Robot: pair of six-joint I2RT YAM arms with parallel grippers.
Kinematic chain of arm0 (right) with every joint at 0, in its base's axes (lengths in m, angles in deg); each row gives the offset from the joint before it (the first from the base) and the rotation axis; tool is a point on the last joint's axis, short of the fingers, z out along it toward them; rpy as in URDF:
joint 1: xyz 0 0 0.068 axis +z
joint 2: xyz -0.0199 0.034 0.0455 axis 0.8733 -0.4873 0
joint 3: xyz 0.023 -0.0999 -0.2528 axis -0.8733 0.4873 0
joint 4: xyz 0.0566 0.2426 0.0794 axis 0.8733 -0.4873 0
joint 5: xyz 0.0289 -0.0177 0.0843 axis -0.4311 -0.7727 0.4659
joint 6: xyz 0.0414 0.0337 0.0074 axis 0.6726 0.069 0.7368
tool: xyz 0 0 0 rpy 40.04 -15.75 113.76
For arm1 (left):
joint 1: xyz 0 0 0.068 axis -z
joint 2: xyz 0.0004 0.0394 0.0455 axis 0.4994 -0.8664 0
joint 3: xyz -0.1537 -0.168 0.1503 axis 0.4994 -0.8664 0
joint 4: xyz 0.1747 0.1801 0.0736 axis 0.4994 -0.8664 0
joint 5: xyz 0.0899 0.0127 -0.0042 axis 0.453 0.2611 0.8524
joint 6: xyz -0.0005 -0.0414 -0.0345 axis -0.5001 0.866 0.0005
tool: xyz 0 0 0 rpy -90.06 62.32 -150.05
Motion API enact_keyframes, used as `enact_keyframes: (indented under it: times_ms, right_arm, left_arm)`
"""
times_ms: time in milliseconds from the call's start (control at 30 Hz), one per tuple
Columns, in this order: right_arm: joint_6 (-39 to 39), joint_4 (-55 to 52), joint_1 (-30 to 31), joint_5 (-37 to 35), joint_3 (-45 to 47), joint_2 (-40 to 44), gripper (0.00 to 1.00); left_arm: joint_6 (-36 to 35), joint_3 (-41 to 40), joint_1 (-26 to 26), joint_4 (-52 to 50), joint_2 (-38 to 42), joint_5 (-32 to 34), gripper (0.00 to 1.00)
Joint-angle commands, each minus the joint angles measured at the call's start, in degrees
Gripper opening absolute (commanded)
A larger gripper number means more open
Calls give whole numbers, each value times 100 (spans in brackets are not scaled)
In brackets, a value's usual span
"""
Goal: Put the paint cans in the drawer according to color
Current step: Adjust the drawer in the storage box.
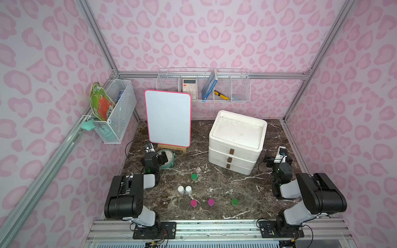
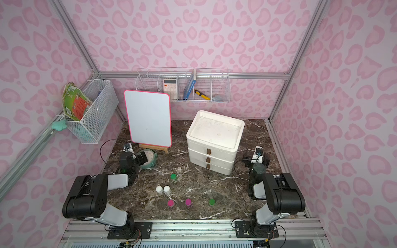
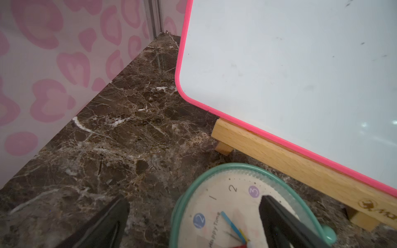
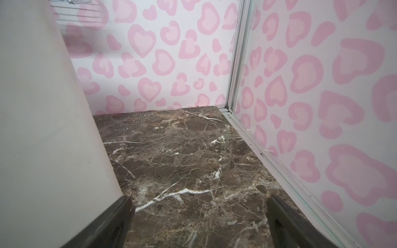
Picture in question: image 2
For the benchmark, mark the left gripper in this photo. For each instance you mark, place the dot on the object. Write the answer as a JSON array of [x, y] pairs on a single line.
[[136, 158]]

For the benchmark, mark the green paint can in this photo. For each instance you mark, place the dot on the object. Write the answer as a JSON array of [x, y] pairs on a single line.
[[173, 177], [212, 202]]

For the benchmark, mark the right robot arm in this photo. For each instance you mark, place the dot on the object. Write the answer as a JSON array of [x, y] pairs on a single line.
[[281, 193]]

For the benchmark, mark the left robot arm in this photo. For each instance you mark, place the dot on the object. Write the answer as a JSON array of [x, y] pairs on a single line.
[[87, 198]]

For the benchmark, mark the white three-drawer cabinet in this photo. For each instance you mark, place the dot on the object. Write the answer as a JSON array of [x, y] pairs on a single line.
[[214, 131]]

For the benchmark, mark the magenta paint can left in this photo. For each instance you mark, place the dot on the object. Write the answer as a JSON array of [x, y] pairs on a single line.
[[171, 203]]

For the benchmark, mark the magenta paint can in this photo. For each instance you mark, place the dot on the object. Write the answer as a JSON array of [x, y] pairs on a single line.
[[171, 203], [188, 202]]

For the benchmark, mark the magenta paint can right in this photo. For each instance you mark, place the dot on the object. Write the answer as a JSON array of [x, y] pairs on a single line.
[[188, 202]]

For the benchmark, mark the green alarm clock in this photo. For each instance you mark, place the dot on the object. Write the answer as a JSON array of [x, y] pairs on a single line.
[[149, 158]]

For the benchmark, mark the wooden whiteboard stand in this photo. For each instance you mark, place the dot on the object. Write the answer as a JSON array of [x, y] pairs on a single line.
[[154, 147]]

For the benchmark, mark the pink-framed whiteboard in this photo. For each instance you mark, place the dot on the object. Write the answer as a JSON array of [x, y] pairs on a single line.
[[149, 117]]

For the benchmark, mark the white mesh side basket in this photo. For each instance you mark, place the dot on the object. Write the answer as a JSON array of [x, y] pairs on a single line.
[[90, 128]]

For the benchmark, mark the green red snack bag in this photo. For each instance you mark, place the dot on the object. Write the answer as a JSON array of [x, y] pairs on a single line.
[[75, 103]]

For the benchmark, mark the white calculator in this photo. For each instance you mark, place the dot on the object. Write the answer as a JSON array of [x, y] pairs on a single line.
[[170, 87]]

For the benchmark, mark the yellow utility knife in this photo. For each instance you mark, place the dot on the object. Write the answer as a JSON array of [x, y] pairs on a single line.
[[202, 95]]

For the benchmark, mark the blue book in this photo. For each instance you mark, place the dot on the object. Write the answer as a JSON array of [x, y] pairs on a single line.
[[190, 85]]

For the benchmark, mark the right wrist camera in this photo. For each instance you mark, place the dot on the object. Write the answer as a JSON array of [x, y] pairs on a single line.
[[256, 153]]

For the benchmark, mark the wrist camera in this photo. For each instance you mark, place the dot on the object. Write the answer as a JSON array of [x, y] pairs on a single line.
[[128, 148], [256, 153]]

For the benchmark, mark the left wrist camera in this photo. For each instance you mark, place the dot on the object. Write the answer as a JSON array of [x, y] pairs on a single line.
[[128, 148]]

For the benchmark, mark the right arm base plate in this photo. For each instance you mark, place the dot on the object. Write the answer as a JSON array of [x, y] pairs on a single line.
[[245, 229]]

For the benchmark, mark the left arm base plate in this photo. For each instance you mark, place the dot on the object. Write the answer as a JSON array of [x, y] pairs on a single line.
[[138, 230]]

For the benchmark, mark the green wall hook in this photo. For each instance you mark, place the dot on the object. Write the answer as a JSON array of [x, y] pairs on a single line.
[[59, 125]]

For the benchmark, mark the white wire wall basket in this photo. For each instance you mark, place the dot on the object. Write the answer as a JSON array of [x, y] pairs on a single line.
[[216, 84]]

